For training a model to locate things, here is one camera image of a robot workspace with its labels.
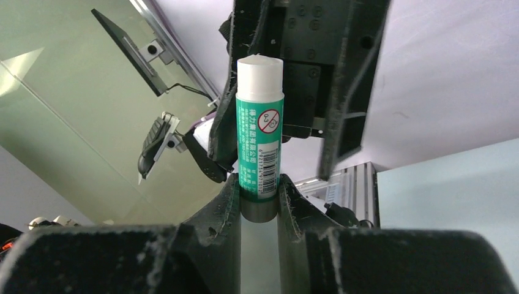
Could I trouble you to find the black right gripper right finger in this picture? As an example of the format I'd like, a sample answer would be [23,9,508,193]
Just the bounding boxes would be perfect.
[278,175,518,293]

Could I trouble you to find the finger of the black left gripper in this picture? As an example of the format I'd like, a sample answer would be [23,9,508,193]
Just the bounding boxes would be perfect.
[318,1,391,181]
[207,0,270,170]

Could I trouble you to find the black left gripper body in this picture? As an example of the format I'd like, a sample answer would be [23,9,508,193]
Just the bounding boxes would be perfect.
[259,1,349,138]

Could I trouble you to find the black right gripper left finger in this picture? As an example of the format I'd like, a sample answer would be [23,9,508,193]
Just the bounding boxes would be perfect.
[1,174,241,293]

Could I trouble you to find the green white glue stick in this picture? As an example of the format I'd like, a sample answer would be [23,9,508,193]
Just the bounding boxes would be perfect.
[236,55,285,223]

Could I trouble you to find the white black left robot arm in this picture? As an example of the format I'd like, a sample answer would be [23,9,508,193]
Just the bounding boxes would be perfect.
[187,1,390,183]

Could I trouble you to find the aluminium frame rail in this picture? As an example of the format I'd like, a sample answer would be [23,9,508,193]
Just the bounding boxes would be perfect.
[295,162,380,228]

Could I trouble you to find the black monitor on mount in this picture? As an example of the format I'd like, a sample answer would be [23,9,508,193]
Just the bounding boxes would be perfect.
[91,9,174,97]

